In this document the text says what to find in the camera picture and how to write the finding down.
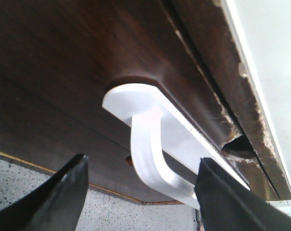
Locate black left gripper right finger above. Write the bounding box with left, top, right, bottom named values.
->
left=195, top=158, right=291, bottom=231

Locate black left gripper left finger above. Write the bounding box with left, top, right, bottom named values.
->
left=0, top=154, right=89, bottom=231

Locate white plastic drawer handle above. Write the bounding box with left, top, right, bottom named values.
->
left=102, top=83, right=247, bottom=209

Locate dark wooden drawer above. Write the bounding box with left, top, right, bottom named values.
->
left=0, top=0, right=259, bottom=205

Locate dark wooden drawer cabinet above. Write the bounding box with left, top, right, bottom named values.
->
left=0, top=0, right=291, bottom=205

